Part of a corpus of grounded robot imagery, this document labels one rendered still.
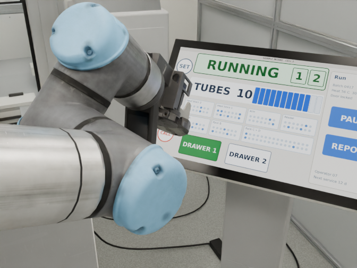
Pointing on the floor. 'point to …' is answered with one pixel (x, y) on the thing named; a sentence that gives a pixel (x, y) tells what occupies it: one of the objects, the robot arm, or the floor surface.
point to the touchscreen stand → (254, 227)
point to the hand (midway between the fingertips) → (178, 133)
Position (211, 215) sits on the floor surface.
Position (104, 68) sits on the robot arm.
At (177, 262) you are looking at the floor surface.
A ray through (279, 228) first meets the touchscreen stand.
